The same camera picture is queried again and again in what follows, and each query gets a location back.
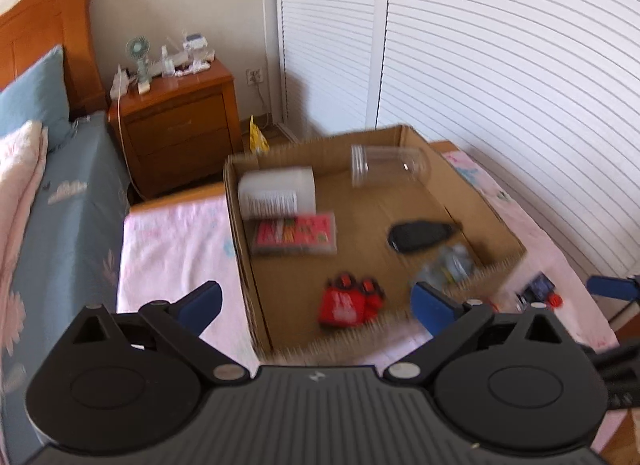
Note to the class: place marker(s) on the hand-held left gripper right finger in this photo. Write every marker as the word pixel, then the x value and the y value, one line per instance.
pixel 432 307

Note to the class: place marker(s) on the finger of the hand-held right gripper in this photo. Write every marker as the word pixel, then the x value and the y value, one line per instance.
pixel 612 287
pixel 617 357

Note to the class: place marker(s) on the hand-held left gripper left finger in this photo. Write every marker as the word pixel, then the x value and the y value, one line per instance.
pixel 202 302

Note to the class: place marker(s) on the grey toy figure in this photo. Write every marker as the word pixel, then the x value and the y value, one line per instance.
pixel 447 265

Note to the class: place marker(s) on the black square case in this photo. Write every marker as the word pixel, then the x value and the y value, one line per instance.
pixel 420 236

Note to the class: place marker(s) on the black and red toy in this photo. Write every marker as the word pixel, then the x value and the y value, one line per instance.
pixel 537 292

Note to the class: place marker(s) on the red toy train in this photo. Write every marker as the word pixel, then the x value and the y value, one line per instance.
pixel 347 302

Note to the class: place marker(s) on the brown cardboard box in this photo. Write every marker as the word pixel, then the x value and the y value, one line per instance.
pixel 360 245

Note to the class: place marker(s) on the red refill packet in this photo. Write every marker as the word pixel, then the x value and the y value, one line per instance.
pixel 295 235

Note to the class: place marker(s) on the white bottle with teal cap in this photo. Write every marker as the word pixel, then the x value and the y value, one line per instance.
pixel 277 190

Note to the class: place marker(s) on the clear plastic jar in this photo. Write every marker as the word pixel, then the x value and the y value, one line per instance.
pixel 390 165

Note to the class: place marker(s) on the blue bed sheet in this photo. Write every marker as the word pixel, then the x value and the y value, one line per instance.
pixel 75 225

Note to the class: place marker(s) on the wooden nightstand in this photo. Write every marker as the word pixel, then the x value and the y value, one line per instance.
pixel 185 130

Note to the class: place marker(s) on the yellow bag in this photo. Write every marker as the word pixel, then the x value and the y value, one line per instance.
pixel 258 137

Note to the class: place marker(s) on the pink floral quilt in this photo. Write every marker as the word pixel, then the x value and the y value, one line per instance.
pixel 17 195

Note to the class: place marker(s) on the white power strip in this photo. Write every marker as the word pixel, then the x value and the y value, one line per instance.
pixel 118 85

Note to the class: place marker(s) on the wide white louvered door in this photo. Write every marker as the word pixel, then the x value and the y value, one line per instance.
pixel 525 70

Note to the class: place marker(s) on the small clear bottle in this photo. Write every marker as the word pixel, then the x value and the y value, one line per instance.
pixel 165 62

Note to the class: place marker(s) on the white desk device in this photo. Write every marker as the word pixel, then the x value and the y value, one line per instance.
pixel 197 50

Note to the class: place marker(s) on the small green desk fan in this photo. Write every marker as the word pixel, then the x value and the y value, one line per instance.
pixel 137 49

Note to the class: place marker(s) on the large blue pillow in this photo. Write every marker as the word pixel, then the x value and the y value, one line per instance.
pixel 35 100

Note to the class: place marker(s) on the narrow white louvered door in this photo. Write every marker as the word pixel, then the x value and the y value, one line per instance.
pixel 330 35

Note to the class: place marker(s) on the wooden headboard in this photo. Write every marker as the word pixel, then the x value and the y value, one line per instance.
pixel 45 25

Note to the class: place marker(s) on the white wall socket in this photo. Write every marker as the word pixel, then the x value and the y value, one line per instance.
pixel 255 76

